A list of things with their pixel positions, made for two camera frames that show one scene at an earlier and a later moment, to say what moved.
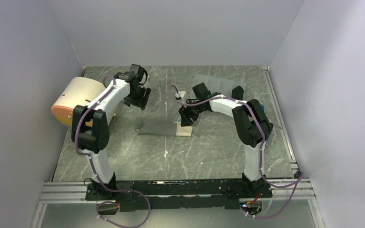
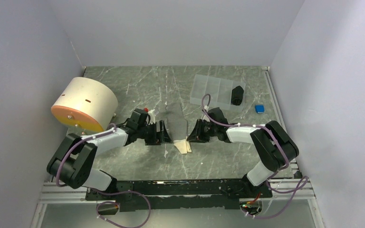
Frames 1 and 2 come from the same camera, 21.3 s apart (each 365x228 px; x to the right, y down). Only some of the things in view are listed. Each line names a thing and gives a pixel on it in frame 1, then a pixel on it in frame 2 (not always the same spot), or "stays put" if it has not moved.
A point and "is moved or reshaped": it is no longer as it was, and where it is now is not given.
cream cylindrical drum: x=78 y=91 stays put
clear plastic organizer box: x=221 y=85 stays put
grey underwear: x=162 y=126 is moved or reshaped
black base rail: x=169 y=194 stays put
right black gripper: x=186 y=115 to x=197 y=136
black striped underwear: x=237 y=92 stays put
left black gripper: x=141 y=102 to x=161 y=136
